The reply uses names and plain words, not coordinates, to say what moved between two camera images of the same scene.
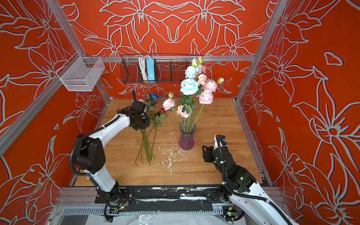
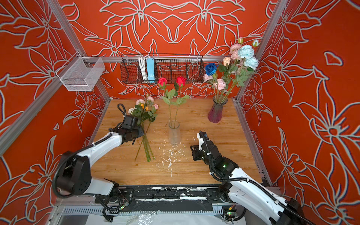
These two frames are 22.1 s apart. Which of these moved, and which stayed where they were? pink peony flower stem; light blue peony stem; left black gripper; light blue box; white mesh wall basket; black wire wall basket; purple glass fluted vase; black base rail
Moved: pink peony flower stem; light blue peony stem; left black gripper; purple glass fluted vase
Stayed: black base rail; light blue box; white mesh wall basket; black wire wall basket
